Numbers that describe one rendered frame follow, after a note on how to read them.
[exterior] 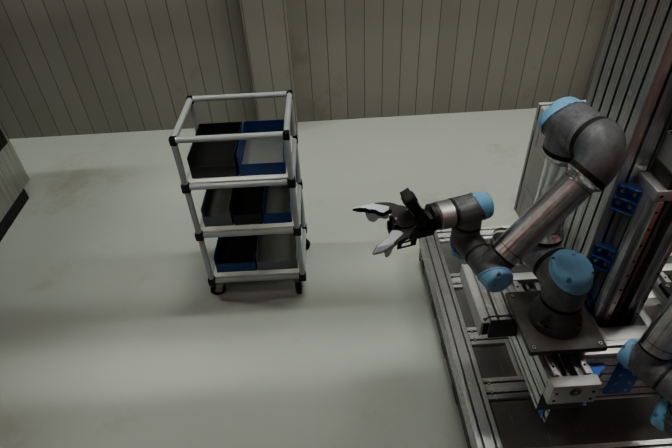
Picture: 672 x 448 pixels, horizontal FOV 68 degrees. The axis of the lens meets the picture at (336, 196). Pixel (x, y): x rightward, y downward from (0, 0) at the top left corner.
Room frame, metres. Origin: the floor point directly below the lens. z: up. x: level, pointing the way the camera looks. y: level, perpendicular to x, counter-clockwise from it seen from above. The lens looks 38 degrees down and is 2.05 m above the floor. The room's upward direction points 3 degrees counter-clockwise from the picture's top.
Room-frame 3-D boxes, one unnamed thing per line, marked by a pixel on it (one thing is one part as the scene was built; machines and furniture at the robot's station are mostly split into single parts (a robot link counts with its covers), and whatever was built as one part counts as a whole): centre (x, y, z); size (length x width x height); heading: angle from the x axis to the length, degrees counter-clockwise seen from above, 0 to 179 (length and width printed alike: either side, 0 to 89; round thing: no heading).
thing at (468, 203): (1.00, -0.35, 1.21); 0.11 x 0.08 x 0.09; 105
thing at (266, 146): (1.98, 0.43, 0.50); 0.54 x 0.42 x 1.00; 90
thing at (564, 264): (0.94, -0.63, 0.98); 0.13 x 0.12 x 0.14; 15
